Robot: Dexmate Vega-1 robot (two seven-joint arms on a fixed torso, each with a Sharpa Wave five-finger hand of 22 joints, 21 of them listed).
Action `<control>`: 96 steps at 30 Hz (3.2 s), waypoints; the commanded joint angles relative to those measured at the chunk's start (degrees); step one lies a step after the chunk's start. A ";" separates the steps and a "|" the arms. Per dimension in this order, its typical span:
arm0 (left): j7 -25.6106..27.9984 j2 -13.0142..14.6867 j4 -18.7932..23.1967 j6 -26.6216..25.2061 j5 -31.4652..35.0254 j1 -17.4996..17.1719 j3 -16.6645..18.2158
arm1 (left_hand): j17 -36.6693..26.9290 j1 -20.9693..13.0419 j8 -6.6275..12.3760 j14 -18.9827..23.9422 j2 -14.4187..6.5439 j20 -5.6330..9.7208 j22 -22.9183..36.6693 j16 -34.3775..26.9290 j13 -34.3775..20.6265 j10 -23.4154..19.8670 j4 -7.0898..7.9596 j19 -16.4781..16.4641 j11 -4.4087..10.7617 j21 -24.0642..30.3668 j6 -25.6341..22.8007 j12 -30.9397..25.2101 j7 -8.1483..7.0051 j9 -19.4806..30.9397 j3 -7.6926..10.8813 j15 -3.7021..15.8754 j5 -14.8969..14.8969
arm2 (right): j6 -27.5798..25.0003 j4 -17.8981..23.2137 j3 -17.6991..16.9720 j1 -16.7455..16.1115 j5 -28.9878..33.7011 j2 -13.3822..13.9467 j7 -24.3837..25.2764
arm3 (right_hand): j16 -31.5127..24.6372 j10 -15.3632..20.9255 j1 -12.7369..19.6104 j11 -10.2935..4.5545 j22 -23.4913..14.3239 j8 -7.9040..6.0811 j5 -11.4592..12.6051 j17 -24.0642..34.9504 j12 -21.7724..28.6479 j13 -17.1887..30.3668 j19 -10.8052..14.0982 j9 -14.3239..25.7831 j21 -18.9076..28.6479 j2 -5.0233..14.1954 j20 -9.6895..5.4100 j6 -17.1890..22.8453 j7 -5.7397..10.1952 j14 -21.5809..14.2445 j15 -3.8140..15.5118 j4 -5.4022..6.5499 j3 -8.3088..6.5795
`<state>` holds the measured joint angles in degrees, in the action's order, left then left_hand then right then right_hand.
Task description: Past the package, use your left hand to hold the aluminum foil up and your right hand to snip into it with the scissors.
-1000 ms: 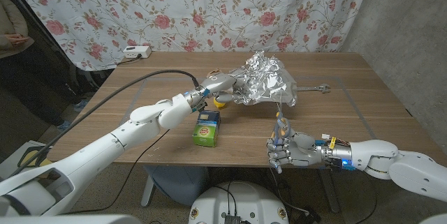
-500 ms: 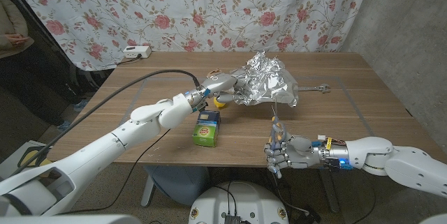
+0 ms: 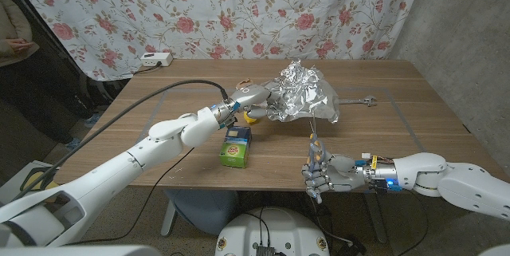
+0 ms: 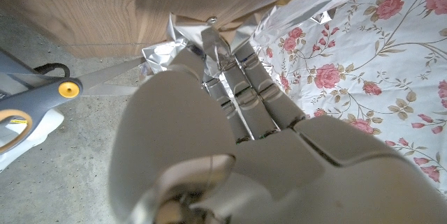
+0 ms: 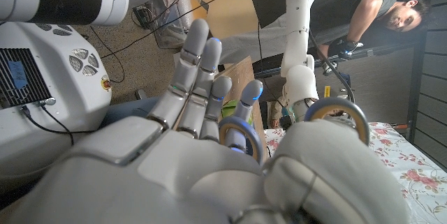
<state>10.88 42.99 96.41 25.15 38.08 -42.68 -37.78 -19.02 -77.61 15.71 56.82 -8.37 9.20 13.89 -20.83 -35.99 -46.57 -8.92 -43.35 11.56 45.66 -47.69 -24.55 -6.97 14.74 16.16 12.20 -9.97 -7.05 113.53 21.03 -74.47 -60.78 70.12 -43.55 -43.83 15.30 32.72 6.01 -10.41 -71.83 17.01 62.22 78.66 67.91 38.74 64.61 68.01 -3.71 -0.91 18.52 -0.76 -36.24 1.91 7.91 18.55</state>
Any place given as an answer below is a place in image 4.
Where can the floral backdrop cloth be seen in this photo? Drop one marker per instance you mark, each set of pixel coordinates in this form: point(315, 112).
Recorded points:
point(366, 60)

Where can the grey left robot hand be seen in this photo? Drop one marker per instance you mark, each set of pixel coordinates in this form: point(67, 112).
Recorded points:
point(244, 168)

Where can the large aluminum foil sheet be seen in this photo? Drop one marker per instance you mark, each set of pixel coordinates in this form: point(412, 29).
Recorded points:
point(160, 54)

